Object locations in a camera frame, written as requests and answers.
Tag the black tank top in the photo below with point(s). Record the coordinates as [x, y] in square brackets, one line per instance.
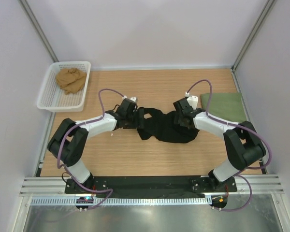
[163, 128]

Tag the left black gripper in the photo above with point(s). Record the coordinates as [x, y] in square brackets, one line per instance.
[135, 124]

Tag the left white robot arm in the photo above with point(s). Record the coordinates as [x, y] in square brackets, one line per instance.
[69, 140]

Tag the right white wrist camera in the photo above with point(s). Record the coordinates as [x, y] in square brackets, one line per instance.
[192, 100]

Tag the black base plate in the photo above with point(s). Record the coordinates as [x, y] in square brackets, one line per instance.
[150, 186]

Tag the orange garment in basket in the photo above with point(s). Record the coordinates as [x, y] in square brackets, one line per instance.
[71, 80]

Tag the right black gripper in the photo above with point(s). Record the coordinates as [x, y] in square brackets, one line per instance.
[177, 120]

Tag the green tank top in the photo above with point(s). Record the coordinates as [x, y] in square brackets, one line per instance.
[227, 106]

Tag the aluminium frame rail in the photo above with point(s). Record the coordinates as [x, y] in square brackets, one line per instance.
[260, 184]

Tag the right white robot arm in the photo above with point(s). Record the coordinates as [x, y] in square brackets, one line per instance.
[243, 146]

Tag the slotted grey cable duct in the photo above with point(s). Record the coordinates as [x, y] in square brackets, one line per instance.
[89, 201]

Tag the white plastic basket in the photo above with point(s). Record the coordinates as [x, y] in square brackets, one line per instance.
[53, 98]

